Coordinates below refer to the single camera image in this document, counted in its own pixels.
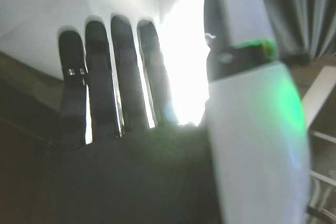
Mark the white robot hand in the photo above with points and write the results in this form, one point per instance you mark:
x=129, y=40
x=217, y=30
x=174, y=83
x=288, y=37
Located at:
x=131, y=176

